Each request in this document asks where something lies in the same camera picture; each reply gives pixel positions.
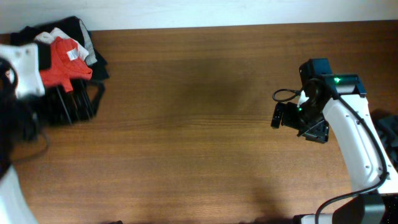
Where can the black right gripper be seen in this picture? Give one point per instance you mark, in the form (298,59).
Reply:
(289,115)

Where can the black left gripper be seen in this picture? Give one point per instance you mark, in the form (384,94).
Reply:
(73,101)

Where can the orange t-shirt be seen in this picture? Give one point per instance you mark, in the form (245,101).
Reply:
(65,65)

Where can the dark blue-grey garment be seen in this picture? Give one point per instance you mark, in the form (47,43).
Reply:
(387,131)

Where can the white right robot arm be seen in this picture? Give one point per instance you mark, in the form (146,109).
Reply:
(330,102)

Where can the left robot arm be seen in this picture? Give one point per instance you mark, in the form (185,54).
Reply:
(23,120)

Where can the black folded clothes pile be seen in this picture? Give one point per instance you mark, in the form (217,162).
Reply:
(75,29)

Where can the white folded t-shirt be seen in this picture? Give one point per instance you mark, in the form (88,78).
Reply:
(48,38)

